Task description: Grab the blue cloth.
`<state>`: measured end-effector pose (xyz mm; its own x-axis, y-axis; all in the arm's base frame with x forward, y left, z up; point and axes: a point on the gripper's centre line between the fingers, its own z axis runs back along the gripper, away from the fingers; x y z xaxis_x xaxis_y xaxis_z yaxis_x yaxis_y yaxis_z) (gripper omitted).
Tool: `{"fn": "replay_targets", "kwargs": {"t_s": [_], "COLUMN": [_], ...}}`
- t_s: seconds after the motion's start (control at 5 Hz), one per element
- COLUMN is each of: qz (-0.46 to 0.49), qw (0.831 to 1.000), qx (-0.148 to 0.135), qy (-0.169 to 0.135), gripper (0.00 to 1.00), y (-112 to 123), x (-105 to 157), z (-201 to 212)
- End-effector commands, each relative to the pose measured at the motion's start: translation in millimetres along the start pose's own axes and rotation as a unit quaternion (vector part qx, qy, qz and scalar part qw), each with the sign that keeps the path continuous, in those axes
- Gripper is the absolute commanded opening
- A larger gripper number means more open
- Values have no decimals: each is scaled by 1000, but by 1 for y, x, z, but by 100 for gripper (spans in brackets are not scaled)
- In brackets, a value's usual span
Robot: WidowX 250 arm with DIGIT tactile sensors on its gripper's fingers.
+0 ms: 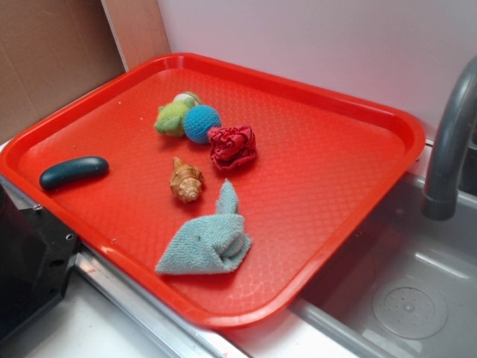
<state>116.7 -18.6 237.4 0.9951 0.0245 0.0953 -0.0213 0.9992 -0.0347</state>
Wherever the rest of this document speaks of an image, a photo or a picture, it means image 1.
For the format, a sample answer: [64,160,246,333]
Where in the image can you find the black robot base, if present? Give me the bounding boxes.
[1,188,79,343]

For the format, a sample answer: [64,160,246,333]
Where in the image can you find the crumpled red cloth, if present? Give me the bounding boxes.
[207,125,258,171]

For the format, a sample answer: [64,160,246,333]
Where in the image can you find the light blue terry cloth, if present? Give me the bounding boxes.
[156,180,252,275]

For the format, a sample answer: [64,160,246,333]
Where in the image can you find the red plastic tray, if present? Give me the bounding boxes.
[1,54,425,329]

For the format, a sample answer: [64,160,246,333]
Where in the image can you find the brown conch seashell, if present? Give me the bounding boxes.
[169,157,206,203]

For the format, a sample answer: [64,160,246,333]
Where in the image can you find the blue knitted ball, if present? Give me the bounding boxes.
[183,105,221,144]

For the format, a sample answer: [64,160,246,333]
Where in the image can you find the green plush frog toy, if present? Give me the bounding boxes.
[154,92,203,137]

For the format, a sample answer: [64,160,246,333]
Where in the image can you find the dark teal oblong object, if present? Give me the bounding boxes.
[39,156,110,190]

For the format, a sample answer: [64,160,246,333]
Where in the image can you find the grey plastic sink basin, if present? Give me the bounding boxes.
[291,175,476,357]

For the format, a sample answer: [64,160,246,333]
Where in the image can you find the grey toy faucet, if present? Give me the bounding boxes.
[421,58,476,221]

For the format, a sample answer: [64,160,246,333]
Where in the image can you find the brown cardboard panel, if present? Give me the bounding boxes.
[1,1,124,142]

